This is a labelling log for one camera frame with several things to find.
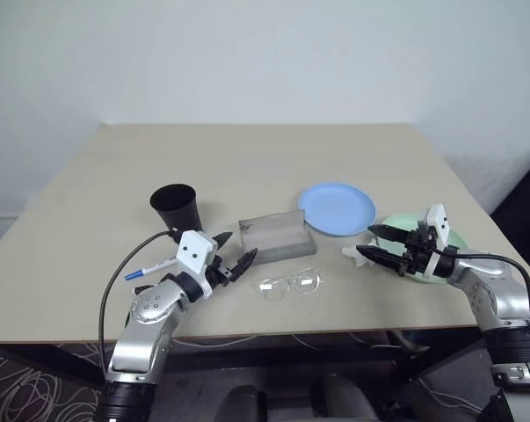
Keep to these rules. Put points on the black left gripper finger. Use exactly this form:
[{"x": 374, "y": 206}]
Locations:
[
  {"x": 244, "y": 263},
  {"x": 222, "y": 242}
]

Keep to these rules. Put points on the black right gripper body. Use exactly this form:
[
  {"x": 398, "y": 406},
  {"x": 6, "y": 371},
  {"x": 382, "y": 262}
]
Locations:
[{"x": 416, "y": 255}]

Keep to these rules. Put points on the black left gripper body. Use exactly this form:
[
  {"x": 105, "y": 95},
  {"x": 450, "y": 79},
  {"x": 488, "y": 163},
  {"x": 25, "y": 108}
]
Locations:
[{"x": 216, "y": 274}]

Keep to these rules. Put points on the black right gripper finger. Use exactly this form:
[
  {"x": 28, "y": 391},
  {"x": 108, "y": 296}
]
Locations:
[
  {"x": 380, "y": 257},
  {"x": 386, "y": 232}
]

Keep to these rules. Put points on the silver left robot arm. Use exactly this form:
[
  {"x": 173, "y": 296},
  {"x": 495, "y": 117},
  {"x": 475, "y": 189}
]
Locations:
[{"x": 145, "y": 336}]

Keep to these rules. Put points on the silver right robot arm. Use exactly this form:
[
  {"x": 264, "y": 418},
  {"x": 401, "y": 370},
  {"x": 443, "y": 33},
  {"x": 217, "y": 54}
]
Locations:
[{"x": 493, "y": 295}]

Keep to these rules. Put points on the light green plate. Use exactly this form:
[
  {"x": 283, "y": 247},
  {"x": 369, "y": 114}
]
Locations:
[{"x": 399, "y": 220}]

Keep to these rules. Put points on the crumpled white tissue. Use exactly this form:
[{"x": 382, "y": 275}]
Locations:
[{"x": 351, "y": 253}]

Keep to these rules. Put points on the translucent grey glasses case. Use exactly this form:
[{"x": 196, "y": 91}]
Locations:
[{"x": 277, "y": 246}]

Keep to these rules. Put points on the black plastic cup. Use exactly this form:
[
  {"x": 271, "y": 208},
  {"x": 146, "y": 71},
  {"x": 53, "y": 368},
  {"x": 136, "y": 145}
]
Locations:
[{"x": 177, "y": 212}]

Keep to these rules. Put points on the light blue plate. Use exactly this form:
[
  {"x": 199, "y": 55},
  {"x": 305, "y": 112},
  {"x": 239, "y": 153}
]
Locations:
[{"x": 336, "y": 208}]

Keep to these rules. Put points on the white marker with blue cap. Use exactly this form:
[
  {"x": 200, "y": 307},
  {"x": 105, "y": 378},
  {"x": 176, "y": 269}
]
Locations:
[{"x": 150, "y": 269}]

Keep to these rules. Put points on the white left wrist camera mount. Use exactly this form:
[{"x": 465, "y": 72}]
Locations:
[{"x": 195, "y": 252}]

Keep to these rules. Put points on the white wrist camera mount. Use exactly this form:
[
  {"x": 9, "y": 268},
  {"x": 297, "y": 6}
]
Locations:
[
  {"x": 437, "y": 222},
  {"x": 195, "y": 252}
]

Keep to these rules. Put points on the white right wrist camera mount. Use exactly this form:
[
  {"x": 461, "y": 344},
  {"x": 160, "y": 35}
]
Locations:
[{"x": 437, "y": 222}]

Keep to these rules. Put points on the clear frame eyeglasses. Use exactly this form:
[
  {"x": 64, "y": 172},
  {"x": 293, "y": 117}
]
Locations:
[{"x": 307, "y": 282}]

